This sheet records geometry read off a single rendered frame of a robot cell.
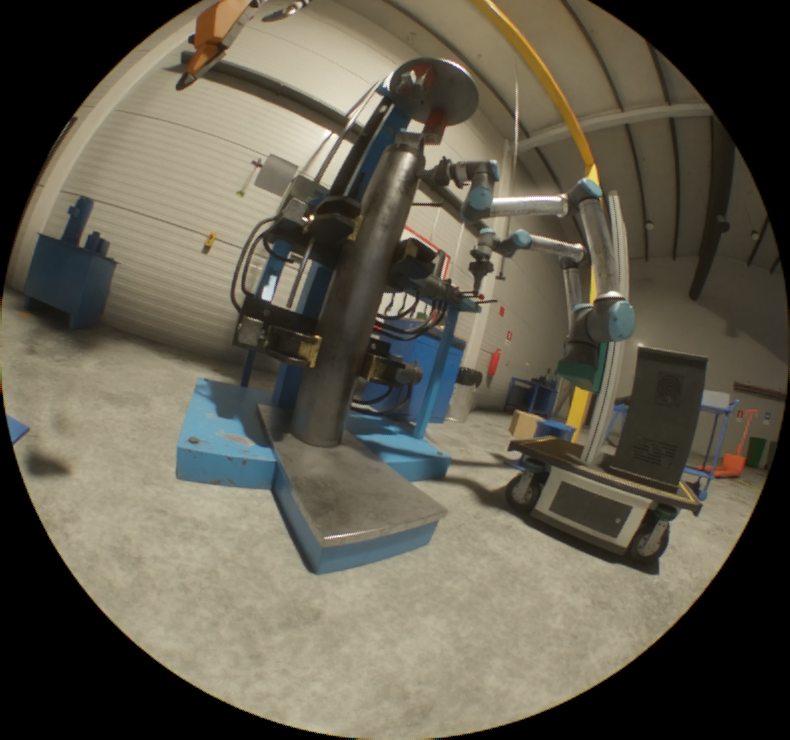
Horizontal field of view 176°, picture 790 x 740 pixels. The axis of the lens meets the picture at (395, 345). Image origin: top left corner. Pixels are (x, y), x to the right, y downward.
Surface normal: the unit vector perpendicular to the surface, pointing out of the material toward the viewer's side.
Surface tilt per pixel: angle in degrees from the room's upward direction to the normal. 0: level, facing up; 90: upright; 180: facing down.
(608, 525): 90
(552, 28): 174
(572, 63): 174
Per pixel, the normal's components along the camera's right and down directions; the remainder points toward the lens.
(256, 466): 0.59, 0.13
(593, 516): -0.77, -0.25
